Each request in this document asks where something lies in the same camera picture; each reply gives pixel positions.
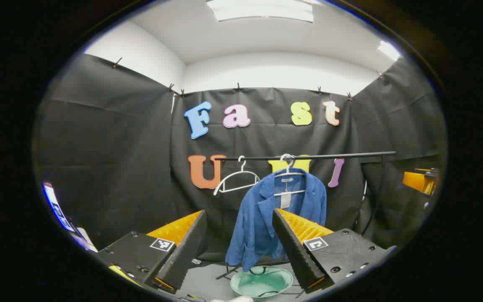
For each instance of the black clothes rack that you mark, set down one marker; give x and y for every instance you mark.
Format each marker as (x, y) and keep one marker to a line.
(342, 156)

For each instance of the white plastic hanger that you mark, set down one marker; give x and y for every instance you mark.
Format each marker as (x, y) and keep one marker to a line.
(242, 167)
(288, 167)

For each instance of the black backdrop cloth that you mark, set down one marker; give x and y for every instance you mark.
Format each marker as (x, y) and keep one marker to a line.
(120, 167)

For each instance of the large ceiling light panel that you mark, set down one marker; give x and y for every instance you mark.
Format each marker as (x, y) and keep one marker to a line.
(262, 10)

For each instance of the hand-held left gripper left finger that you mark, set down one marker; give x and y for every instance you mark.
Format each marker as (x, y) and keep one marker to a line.
(185, 247)

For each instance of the green laundry hamper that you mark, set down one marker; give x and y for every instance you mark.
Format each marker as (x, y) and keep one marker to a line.
(262, 287)

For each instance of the computer monitor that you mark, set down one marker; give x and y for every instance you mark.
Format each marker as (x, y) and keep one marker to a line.
(57, 207)

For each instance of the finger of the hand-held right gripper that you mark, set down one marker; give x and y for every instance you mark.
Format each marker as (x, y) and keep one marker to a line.
(415, 181)

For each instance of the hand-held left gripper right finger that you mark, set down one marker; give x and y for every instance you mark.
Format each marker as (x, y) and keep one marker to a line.
(294, 247)

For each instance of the small ceiling light panel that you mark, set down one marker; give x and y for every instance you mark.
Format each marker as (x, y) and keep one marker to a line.
(389, 50)

